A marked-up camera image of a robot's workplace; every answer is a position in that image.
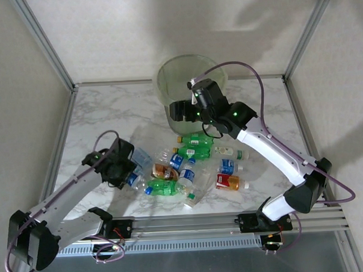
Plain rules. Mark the crushed clear bottle pale label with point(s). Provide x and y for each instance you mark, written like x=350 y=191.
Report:
x=141 y=158

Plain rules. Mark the green bottle yellow cap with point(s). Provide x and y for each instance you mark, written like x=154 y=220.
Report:
x=165 y=188
x=199 y=139
x=194 y=153

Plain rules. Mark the red label orange bottle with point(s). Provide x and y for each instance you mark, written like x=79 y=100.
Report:
x=228 y=182

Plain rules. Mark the large clear bottle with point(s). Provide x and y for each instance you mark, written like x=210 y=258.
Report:
x=201 y=186

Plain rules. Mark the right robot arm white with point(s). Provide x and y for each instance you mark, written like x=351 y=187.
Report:
x=272 y=150

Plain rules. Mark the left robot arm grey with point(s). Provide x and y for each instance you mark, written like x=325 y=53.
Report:
x=66 y=189

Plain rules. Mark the metal mesh waste bin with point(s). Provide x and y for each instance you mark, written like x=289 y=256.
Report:
x=181 y=128

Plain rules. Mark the control board with green light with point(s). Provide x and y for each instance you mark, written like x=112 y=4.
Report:
x=114 y=248
x=273 y=243

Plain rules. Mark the grey metal lower panel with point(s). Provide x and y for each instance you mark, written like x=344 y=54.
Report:
x=187 y=268

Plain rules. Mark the aluminium table edge rail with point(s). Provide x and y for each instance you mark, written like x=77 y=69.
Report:
x=60 y=147
x=305 y=121
x=122 y=82

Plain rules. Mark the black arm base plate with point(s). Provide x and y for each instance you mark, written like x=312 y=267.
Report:
x=248 y=223
x=122 y=227

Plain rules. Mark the wide aluminium mounting rail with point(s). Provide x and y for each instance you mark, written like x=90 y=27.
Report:
x=185 y=224

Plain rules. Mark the aluminium frame post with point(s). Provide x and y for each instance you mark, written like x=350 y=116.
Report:
x=312 y=25
x=40 y=36

